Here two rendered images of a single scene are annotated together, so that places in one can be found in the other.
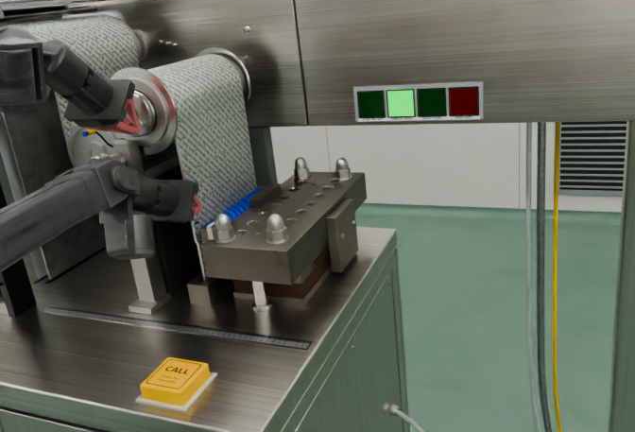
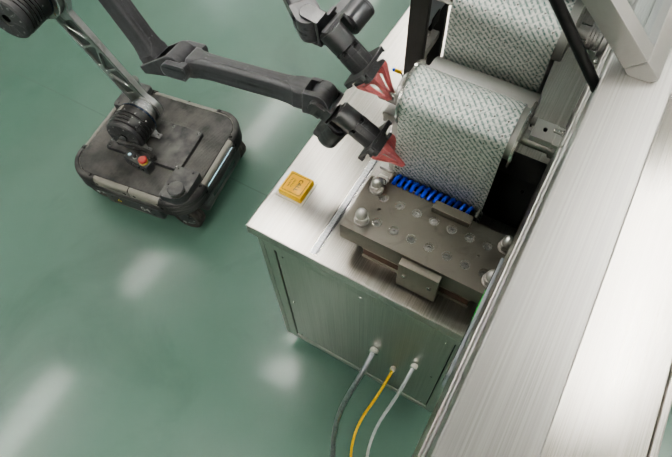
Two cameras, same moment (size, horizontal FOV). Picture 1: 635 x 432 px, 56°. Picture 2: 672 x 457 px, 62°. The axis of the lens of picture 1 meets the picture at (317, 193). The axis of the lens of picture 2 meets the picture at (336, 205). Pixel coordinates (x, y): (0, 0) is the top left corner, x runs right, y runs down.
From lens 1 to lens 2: 1.35 m
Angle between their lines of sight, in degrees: 78
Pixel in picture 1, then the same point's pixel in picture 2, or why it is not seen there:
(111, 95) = (356, 72)
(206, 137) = (430, 145)
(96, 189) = (298, 100)
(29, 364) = not seen: hidden behind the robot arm
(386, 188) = not seen: outside the picture
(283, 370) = (293, 239)
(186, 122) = (411, 125)
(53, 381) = not seen: hidden behind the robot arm
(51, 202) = (270, 86)
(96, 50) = (503, 26)
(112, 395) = (301, 161)
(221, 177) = (437, 172)
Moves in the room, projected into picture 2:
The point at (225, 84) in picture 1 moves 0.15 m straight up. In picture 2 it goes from (476, 139) to (492, 88)
